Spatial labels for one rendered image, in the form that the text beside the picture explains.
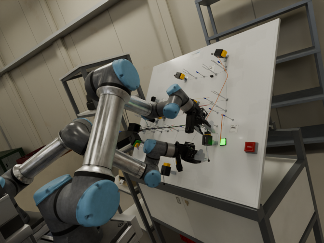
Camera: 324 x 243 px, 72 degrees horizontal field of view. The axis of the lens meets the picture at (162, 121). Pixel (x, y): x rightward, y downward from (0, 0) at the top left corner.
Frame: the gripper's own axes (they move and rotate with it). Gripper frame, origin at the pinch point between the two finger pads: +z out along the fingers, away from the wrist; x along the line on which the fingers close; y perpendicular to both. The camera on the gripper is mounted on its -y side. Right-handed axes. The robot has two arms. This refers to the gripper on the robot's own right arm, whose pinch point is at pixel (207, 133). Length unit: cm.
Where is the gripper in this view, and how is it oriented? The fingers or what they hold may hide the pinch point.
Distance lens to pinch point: 132.2
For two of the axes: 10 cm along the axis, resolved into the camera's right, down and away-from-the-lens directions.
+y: 4.2, -7.3, 5.4
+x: -6.4, 1.8, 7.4
